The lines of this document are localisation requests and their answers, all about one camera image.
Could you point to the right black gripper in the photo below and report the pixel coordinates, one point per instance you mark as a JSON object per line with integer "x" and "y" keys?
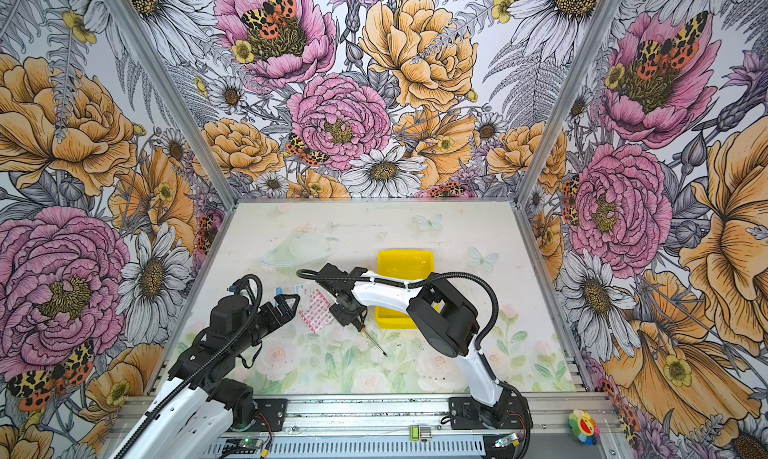
{"x": 343, "y": 319}

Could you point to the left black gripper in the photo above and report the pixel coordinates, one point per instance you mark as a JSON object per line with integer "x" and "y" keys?
{"x": 287, "y": 314}

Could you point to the orange black handled screwdriver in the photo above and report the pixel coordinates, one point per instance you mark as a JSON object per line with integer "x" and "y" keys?
{"x": 372, "y": 339}

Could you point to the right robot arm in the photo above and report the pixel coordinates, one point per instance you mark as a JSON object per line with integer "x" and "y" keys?
{"x": 448, "y": 322}

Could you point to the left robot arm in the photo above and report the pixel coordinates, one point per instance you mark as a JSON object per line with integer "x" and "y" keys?
{"x": 199, "y": 402}

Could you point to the yellow plastic bin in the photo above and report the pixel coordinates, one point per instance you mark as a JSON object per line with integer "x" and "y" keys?
{"x": 404, "y": 264}

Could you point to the blue white packet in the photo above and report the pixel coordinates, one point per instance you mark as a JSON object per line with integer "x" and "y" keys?
{"x": 290, "y": 290}

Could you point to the pink patterned packet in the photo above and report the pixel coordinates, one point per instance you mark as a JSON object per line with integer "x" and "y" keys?
{"x": 314, "y": 311}

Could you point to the small green display module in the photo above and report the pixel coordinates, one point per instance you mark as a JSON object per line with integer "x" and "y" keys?
{"x": 420, "y": 433}

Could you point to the green circuit board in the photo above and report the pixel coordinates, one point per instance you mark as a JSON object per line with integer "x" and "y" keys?
{"x": 244, "y": 446}
{"x": 509, "y": 440}

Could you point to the right green circuit board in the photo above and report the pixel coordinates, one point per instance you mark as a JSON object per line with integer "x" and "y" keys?
{"x": 509, "y": 440}

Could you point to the colourful round toy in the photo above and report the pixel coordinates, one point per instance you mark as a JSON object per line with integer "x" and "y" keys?
{"x": 584, "y": 427}

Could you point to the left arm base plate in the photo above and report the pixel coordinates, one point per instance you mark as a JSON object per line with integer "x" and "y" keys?
{"x": 268, "y": 414}

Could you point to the white slotted cable duct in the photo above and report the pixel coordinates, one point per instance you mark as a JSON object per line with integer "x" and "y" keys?
{"x": 451, "y": 446}

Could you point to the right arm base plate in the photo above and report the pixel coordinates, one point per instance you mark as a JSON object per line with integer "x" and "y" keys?
{"x": 465, "y": 413}

